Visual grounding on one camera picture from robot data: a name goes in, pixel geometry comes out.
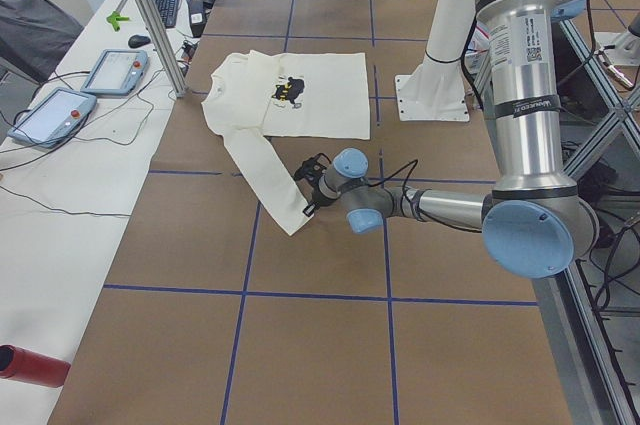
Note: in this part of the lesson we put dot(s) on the teach pendant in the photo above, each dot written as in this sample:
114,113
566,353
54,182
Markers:
116,73
54,119

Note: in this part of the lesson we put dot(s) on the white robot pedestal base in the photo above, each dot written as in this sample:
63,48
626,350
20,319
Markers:
435,90

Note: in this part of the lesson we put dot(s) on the green plastic clamp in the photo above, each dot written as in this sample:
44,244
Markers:
115,19

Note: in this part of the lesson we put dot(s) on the black power adapter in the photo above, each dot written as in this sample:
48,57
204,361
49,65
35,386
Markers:
197,17

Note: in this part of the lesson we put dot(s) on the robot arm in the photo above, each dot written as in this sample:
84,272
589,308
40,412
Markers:
533,222

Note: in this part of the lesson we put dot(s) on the black computer mouse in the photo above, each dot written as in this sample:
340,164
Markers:
137,41

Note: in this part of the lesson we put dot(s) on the black keyboard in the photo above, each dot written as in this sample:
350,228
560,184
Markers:
168,11

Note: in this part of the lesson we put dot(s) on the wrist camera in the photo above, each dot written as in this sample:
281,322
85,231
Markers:
312,169

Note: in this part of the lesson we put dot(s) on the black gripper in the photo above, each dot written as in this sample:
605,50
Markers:
317,198

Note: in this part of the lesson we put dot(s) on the aluminium frame post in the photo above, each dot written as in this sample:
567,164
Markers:
160,39

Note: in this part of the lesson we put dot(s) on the near teach pendant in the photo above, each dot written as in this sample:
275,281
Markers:
54,119

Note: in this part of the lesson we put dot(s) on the far teach pendant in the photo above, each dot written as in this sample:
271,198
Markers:
116,73

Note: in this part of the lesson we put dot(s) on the red cylinder bottle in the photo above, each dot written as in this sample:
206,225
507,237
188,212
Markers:
19,364

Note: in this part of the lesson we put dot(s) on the cream long-sleeve cat shirt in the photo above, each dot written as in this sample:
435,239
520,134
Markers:
255,97

